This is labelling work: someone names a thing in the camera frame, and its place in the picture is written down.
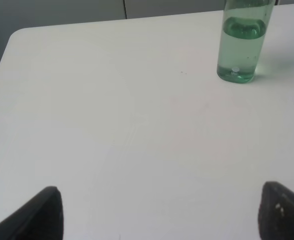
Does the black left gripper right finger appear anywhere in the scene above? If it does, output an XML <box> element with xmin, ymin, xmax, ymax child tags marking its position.
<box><xmin>258</xmin><ymin>181</ymin><xmax>294</xmax><ymax>240</ymax></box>

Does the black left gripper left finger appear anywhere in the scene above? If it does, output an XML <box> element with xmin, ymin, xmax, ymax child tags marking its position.
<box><xmin>0</xmin><ymin>186</ymin><xmax>63</xmax><ymax>240</ymax></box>

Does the green transparent water bottle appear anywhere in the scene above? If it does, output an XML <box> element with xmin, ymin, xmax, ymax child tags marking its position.
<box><xmin>217</xmin><ymin>0</ymin><xmax>276</xmax><ymax>84</ymax></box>

